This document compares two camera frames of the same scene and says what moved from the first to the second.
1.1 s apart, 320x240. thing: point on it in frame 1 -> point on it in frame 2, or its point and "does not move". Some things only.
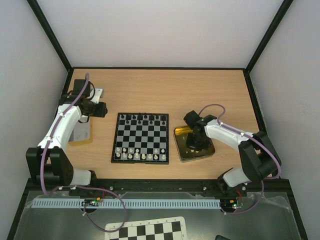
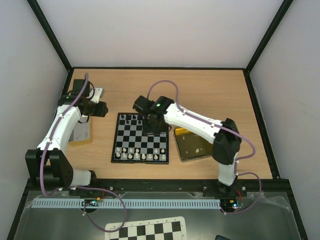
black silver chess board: x=141 y=138 does not move
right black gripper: x=196 y=136 -> x=155 y=124
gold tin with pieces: x=185 y=153 does not move
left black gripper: x=101 y=112 does not move
